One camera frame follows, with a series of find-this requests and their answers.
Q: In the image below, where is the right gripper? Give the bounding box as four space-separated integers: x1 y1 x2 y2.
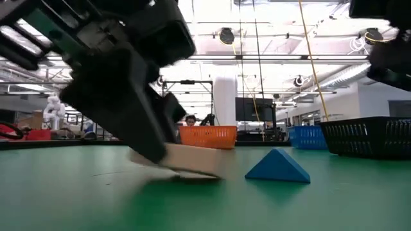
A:
366 29 411 92

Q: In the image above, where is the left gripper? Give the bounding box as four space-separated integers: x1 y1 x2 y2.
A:
0 0 130 72

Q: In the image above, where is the beige rectangular block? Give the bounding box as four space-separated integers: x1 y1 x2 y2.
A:
130 142 234 181

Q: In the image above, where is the orange plastic basket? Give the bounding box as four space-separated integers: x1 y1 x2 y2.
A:
178 125 238 150

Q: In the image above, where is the white round pillar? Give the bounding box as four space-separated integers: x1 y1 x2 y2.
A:
213 75 239 126

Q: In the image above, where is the black plastic basket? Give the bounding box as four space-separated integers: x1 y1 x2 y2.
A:
319 115 411 160

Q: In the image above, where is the black monitor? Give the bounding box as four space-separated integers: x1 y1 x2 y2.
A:
235 97 274 122

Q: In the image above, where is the red bin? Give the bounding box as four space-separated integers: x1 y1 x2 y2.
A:
26 129 53 142

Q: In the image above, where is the blue plastic basket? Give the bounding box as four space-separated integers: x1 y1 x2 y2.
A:
288 125 328 151

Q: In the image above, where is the blue triangle block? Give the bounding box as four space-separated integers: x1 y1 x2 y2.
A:
244 147 311 184

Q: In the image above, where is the ceiling cable reel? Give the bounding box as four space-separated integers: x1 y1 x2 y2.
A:
365 27 386 46
218 27 236 46

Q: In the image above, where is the black metal rig frame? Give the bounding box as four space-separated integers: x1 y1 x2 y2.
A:
162 80 214 126

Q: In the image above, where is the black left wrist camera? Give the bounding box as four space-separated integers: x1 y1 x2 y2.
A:
127 0 197 69

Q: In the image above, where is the yellow hanging cable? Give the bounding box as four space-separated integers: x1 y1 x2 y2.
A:
298 0 331 123

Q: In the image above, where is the black table frame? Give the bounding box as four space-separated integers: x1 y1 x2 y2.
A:
0 140 292 151

